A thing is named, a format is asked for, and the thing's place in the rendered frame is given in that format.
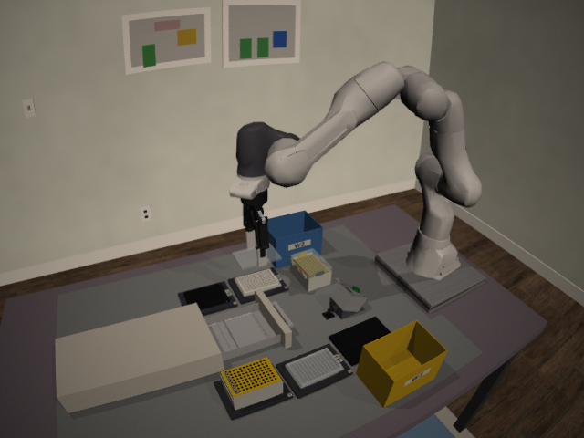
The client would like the blue open-top bin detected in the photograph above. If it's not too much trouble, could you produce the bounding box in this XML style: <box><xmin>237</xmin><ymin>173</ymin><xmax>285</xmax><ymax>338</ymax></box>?
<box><xmin>267</xmin><ymin>211</ymin><xmax>323</xmax><ymax>269</ymax></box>

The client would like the dark grey bench mat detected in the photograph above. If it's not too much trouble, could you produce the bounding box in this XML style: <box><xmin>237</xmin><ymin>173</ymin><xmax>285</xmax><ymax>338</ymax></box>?
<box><xmin>57</xmin><ymin>225</ymin><xmax>483</xmax><ymax>438</ymax></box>

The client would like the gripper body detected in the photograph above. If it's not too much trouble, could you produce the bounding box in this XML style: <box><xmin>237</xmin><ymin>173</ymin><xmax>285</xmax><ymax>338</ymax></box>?
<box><xmin>241</xmin><ymin>189</ymin><xmax>267</xmax><ymax>221</ymax></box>

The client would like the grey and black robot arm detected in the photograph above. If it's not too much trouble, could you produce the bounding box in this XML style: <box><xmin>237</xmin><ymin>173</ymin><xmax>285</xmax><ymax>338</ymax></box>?
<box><xmin>229</xmin><ymin>61</ymin><xmax>483</xmax><ymax>280</ymax></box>

